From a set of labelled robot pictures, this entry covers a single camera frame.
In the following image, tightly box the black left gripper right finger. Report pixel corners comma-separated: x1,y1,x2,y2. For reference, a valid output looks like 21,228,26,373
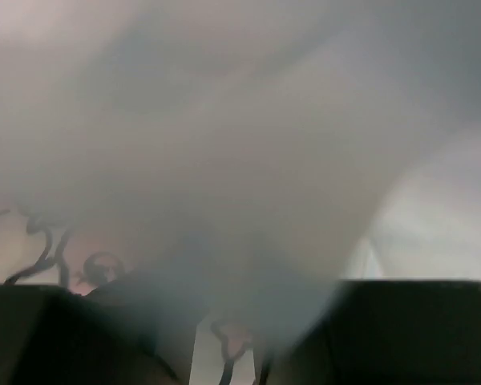
272,280,481,384

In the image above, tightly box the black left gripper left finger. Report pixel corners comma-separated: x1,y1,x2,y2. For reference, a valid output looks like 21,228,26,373
0,285,176,384

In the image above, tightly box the light blue plastic bag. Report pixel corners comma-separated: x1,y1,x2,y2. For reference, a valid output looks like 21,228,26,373
0,1,481,384

